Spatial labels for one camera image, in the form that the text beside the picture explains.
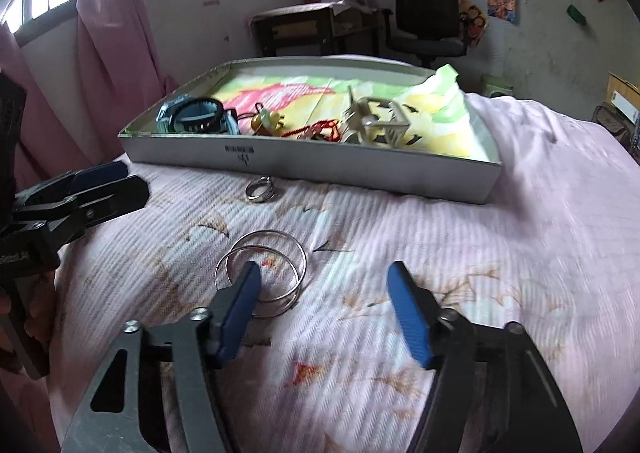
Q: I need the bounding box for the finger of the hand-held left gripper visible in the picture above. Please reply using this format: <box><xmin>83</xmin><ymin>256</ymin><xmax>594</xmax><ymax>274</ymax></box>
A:
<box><xmin>12</xmin><ymin>174</ymin><xmax>151</xmax><ymax>250</ymax></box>
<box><xmin>12</xmin><ymin>160</ymin><xmax>129</xmax><ymax>208</ymax></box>

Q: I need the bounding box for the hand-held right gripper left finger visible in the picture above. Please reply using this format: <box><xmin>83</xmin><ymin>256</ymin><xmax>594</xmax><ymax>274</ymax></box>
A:
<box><xmin>60</xmin><ymin>260</ymin><xmax>262</xmax><ymax>453</ymax></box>

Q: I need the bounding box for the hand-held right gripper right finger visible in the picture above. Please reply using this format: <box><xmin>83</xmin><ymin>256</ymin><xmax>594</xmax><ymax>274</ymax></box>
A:
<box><xmin>386</xmin><ymin>260</ymin><xmax>583</xmax><ymax>453</ymax></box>

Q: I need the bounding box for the blue wrist watch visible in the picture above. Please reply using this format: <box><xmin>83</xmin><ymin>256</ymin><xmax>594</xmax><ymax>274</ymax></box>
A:
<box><xmin>156</xmin><ymin>97</ymin><xmax>241</xmax><ymax>136</ymax></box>

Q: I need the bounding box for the small silver key ring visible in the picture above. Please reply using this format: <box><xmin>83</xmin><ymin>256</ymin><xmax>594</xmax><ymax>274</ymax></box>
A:
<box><xmin>245</xmin><ymin>176</ymin><xmax>275</xmax><ymax>204</ymax></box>

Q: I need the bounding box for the shallow grey cardboard box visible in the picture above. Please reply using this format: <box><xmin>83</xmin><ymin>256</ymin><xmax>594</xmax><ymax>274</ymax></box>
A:
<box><xmin>117</xmin><ymin>55</ymin><xmax>502</xmax><ymax>205</ymax></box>

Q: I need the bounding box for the red string bracelet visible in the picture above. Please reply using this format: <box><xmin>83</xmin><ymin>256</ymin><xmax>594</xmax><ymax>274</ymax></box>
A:
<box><xmin>277</xmin><ymin>118</ymin><xmax>344</xmax><ymax>144</ymax></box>

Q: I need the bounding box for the beige hair claw clip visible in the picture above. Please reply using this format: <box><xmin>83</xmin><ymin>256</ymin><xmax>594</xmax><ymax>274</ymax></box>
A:
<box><xmin>340</xmin><ymin>85</ymin><xmax>414</xmax><ymax>148</ymax></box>

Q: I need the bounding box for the person's left hand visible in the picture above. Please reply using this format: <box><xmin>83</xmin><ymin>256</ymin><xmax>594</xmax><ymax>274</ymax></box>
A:
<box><xmin>0</xmin><ymin>268</ymin><xmax>57</xmax><ymax>375</ymax></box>

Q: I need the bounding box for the pink curtain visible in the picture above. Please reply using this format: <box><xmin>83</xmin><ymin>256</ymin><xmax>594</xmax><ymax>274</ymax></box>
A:
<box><xmin>75</xmin><ymin>0</ymin><xmax>182</xmax><ymax>161</ymax></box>
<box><xmin>0</xmin><ymin>23</ymin><xmax>103</xmax><ymax>188</ymax></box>

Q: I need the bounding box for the pink quilted blanket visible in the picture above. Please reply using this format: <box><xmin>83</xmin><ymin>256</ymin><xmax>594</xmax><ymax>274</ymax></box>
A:
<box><xmin>47</xmin><ymin>53</ymin><xmax>640</xmax><ymax>453</ymax></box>

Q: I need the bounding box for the colourful cartoon printed cloth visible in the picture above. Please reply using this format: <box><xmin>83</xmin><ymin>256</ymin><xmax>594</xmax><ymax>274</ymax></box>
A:
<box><xmin>131</xmin><ymin>64</ymin><xmax>488</xmax><ymax>164</ymax></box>

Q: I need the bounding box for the green plastic stool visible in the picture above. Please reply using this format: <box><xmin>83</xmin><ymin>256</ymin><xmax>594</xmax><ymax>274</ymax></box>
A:
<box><xmin>481</xmin><ymin>74</ymin><xmax>516</xmax><ymax>99</ymax></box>

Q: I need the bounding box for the dark wooden desk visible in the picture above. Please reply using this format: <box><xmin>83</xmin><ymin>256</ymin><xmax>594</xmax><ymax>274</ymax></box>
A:
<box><xmin>250</xmin><ymin>0</ymin><xmax>387</xmax><ymax>60</ymax></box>

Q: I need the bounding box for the woven brown basket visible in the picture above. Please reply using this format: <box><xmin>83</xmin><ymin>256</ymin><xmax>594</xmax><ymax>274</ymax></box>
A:
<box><xmin>592</xmin><ymin>103</ymin><xmax>634</xmax><ymax>144</ymax></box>

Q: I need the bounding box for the brown cardboard carton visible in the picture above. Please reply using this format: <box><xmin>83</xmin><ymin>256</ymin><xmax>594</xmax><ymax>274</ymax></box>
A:
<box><xmin>606</xmin><ymin>71</ymin><xmax>640</xmax><ymax>124</ymax></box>

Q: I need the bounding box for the black office chair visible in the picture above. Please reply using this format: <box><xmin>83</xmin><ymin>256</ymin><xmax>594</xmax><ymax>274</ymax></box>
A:
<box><xmin>384</xmin><ymin>0</ymin><xmax>469</xmax><ymax>68</ymax></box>

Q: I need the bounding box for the black cord with yellow charm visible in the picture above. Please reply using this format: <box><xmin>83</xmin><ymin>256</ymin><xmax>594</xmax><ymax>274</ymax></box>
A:
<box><xmin>237</xmin><ymin>103</ymin><xmax>287</xmax><ymax>136</ymax></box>

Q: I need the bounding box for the orange cartoon wall poster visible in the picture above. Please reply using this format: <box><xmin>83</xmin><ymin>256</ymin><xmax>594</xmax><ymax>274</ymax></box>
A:
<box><xmin>457</xmin><ymin>0</ymin><xmax>489</xmax><ymax>46</ymax></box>

